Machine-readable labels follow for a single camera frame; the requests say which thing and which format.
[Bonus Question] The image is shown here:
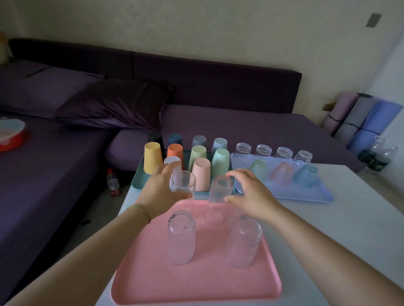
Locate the dark purple headboard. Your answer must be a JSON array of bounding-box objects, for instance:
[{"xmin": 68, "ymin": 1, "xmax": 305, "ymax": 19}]
[{"xmin": 9, "ymin": 37, "xmax": 302, "ymax": 115}]

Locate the light purple pillow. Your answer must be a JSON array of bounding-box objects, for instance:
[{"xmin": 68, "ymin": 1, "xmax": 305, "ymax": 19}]
[{"xmin": 0, "ymin": 59, "xmax": 105, "ymax": 119}]

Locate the clear bottle with dark label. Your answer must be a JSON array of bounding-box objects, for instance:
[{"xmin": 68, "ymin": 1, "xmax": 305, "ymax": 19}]
[
  {"xmin": 367, "ymin": 145, "xmax": 398, "ymax": 173},
  {"xmin": 357, "ymin": 136, "xmax": 386, "ymax": 165}
]

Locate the person's right forearm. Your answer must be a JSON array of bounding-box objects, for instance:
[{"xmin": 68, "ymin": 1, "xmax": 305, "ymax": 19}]
[{"xmin": 268, "ymin": 205, "xmax": 404, "ymax": 306}]

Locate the light blue plastic tray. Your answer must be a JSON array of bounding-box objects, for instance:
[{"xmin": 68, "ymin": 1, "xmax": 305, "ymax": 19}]
[{"xmin": 229, "ymin": 153, "xmax": 334, "ymax": 203}]

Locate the teal plastic tray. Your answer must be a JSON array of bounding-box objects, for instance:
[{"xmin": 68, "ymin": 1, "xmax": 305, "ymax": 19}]
[{"xmin": 131, "ymin": 149, "xmax": 237, "ymax": 201}]

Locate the thin green wrist bracelet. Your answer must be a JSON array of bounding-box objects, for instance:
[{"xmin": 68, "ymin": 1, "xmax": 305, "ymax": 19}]
[{"xmin": 128, "ymin": 204, "xmax": 152, "ymax": 224}]

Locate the group of coloured plastic cups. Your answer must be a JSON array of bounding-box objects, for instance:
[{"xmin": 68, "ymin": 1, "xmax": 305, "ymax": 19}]
[{"xmin": 143, "ymin": 131, "xmax": 231, "ymax": 193}]

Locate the person's left forearm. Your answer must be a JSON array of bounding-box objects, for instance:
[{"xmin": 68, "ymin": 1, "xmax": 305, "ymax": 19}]
[{"xmin": 4, "ymin": 205, "xmax": 152, "ymax": 306}]

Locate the blue rolled yoga mat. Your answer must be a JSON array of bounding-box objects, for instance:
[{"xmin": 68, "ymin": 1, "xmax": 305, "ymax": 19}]
[{"xmin": 346, "ymin": 100, "xmax": 404, "ymax": 157}]

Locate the dark purple satin pillow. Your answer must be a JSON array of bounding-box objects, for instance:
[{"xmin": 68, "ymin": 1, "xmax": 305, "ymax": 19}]
[{"xmin": 52, "ymin": 78, "xmax": 175, "ymax": 133}]

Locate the person's right hand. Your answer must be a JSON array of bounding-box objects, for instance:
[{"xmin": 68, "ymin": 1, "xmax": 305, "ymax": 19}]
[{"xmin": 223, "ymin": 169, "xmax": 283, "ymax": 223}]

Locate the grey wall switch plate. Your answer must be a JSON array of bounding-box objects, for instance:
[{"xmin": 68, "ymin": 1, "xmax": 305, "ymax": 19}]
[{"xmin": 365, "ymin": 13, "xmax": 382, "ymax": 28}]

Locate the tall clear ribbed glass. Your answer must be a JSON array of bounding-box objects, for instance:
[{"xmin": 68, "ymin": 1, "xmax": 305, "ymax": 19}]
[
  {"xmin": 204, "ymin": 175, "xmax": 234, "ymax": 225},
  {"xmin": 167, "ymin": 210, "xmax": 196, "ymax": 266},
  {"xmin": 169, "ymin": 170, "xmax": 197, "ymax": 209},
  {"xmin": 225, "ymin": 216, "xmax": 263, "ymax": 270}
]

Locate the grey rolled yoga mat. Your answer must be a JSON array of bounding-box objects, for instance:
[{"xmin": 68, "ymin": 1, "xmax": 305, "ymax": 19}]
[{"xmin": 334, "ymin": 94, "xmax": 380, "ymax": 148}]

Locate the pink plastic tray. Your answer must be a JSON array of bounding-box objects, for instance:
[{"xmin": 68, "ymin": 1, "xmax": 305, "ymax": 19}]
[{"xmin": 110, "ymin": 199, "xmax": 283, "ymax": 306}]

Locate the red bowl with white lid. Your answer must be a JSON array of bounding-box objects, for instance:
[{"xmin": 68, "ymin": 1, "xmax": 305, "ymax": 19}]
[{"xmin": 0, "ymin": 118, "xmax": 28, "ymax": 153}]

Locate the person's left hand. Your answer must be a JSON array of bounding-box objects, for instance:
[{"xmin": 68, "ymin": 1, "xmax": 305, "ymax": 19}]
[{"xmin": 135, "ymin": 162, "xmax": 194, "ymax": 222}]

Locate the blue translucent glass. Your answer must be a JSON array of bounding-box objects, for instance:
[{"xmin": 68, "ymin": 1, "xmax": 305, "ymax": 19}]
[{"xmin": 292, "ymin": 164, "xmax": 319, "ymax": 189}]

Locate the green translucent glass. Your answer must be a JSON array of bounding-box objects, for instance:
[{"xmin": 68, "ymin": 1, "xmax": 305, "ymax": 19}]
[{"xmin": 249, "ymin": 159, "xmax": 268, "ymax": 182}]

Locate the purple mattress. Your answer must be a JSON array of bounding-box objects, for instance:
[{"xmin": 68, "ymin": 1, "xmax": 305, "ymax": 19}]
[
  {"xmin": 105, "ymin": 104, "xmax": 364, "ymax": 173},
  {"xmin": 0, "ymin": 110, "xmax": 112, "ymax": 305}
]

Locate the pink rolled yoga mat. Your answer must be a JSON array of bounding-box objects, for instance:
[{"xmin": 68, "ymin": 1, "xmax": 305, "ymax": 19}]
[{"xmin": 322, "ymin": 92, "xmax": 359, "ymax": 137}]

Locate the plastic bottle with red label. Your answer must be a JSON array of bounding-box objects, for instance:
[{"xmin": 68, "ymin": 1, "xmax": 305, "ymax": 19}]
[{"xmin": 106, "ymin": 168, "xmax": 122, "ymax": 198}]

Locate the pink translucent glass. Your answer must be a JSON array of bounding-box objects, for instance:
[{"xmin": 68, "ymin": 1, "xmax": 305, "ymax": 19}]
[{"xmin": 270, "ymin": 161, "xmax": 294, "ymax": 187}]

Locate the short clear glass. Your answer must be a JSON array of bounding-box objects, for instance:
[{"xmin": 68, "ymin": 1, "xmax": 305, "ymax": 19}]
[
  {"xmin": 234, "ymin": 142, "xmax": 252, "ymax": 168},
  {"xmin": 293, "ymin": 150, "xmax": 313, "ymax": 168},
  {"xmin": 273, "ymin": 146, "xmax": 294, "ymax": 164},
  {"xmin": 254, "ymin": 144, "xmax": 273, "ymax": 159}
]

